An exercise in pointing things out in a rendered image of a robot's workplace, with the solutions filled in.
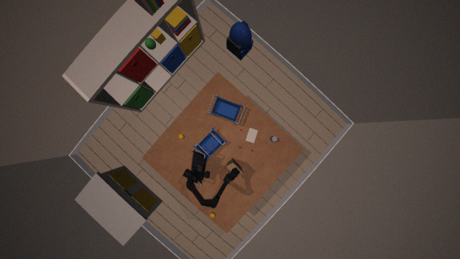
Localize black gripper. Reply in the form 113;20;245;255
191;167;210;178

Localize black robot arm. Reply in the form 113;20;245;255
183;165;240;208

